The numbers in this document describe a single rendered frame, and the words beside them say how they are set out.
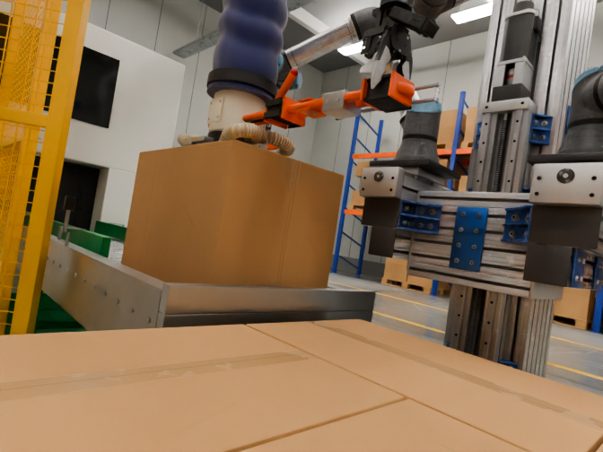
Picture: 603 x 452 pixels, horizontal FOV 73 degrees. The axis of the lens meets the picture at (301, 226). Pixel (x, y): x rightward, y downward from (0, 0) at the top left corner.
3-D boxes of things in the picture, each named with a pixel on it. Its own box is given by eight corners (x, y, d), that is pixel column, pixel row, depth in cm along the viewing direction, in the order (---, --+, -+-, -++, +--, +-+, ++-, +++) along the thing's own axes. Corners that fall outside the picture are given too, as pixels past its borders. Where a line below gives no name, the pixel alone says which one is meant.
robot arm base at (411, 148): (407, 172, 149) (411, 145, 149) (446, 171, 138) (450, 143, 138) (384, 162, 138) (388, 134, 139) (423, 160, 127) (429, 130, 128)
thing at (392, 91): (358, 100, 87) (362, 78, 87) (379, 111, 92) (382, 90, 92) (390, 94, 81) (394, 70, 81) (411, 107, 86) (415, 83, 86)
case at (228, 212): (119, 266, 139) (139, 152, 140) (220, 273, 166) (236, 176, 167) (206, 306, 95) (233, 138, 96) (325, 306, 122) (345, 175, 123)
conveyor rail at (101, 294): (-10, 245, 249) (-5, 214, 249) (1, 246, 252) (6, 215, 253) (144, 383, 82) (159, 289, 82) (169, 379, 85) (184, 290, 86)
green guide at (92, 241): (2, 221, 251) (4, 207, 252) (21, 223, 259) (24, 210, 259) (74, 259, 136) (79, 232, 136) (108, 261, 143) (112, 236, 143)
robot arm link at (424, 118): (400, 132, 134) (406, 92, 135) (402, 143, 147) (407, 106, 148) (439, 134, 131) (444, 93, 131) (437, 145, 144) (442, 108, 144)
